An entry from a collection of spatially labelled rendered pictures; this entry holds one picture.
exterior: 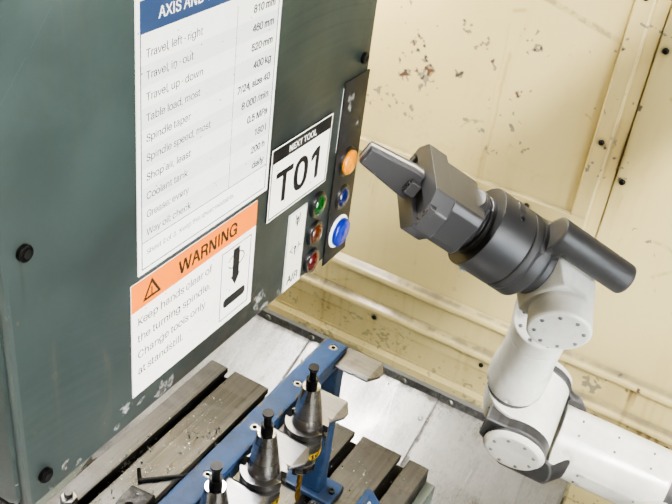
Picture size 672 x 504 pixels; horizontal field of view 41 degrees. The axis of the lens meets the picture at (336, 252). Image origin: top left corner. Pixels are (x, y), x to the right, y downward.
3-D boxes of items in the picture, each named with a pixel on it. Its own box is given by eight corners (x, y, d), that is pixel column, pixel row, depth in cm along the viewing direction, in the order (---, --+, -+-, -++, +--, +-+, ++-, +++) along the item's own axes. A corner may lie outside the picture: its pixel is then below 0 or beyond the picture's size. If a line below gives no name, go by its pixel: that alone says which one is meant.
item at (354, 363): (388, 368, 143) (389, 364, 143) (372, 387, 139) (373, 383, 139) (350, 350, 146) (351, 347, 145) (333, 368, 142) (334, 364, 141)
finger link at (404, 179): (375, 139, 86) (426, 173, 88) (354, 163, 87) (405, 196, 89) (375, 146, 84) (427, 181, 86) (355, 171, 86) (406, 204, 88)
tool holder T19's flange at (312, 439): (299, 412, 134) (301, 399, 133) (334, 430, 132) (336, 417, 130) (275, 436, 129) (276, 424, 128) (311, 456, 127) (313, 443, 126)
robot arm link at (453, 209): (439, 122, 92) (527, 183, 96) (381, 188, 96) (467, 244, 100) (452, 183, 81) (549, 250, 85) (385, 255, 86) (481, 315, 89)
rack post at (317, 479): (344, 489, 162) (365, 363, 145) (328, 509, 158) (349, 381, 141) (297, 464, 165) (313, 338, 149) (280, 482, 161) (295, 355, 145)
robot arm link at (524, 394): (520, 293, 106) (485, 375, 122) (491, 359, 101) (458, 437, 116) (607, 330, 104) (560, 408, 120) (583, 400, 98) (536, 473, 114)
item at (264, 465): (256, 451, 123) (259, 415, 120) (285, 463, 122) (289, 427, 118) (240, 473, 120) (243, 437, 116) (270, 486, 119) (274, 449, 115)
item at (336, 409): (354, 408, 135) (355, 404, 134) (336, 428, 131) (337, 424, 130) (314, 388, 137) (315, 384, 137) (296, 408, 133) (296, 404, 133)
